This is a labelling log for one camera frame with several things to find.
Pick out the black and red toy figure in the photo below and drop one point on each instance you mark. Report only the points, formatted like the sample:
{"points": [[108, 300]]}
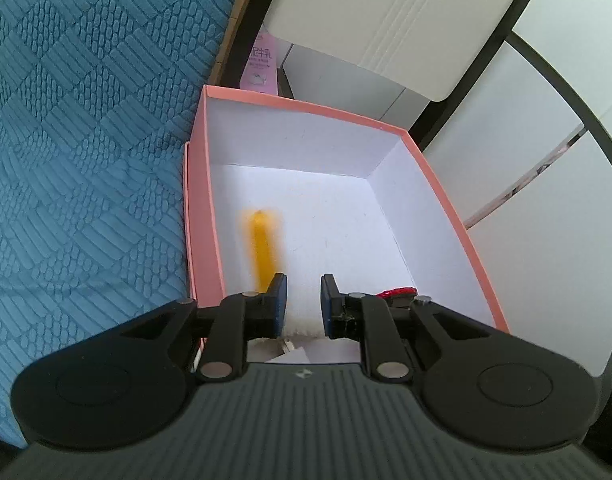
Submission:
{"points": [[396, 293]]}

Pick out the pink carton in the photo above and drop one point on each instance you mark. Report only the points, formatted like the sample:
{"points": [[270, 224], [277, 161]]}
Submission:
{"points": [[261, 65]]}

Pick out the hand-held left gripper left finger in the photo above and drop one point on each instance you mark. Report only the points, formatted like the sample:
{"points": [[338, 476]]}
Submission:
{"points": [[278, 305]]}

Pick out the white bedside cabinet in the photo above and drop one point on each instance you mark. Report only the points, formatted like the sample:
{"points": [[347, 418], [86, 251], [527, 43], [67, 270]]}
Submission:
{"points": [[386, 20]]}

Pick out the yellow stick-shaped object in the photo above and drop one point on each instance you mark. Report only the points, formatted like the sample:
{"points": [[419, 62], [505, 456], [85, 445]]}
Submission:
{"points": [[264, 245]]}

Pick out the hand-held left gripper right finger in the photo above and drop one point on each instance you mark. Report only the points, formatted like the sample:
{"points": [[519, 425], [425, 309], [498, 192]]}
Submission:
{"points": [[328, 305]]}

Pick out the blue textured bedspread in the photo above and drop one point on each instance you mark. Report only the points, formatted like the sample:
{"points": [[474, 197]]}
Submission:
{"points": [[85, 160]]}

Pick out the white crumpled paper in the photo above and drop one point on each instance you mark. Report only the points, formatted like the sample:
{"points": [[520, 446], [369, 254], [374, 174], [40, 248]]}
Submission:
{"points": [[291, 352]]}

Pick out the white wardrobe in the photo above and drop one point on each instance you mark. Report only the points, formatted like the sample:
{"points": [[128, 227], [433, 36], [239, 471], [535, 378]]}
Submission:
{"points": [[511, 135]]}

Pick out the pink cardboard box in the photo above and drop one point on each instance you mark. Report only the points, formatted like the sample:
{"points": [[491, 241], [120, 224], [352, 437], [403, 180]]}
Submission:
{"points": [[326, 210]]}

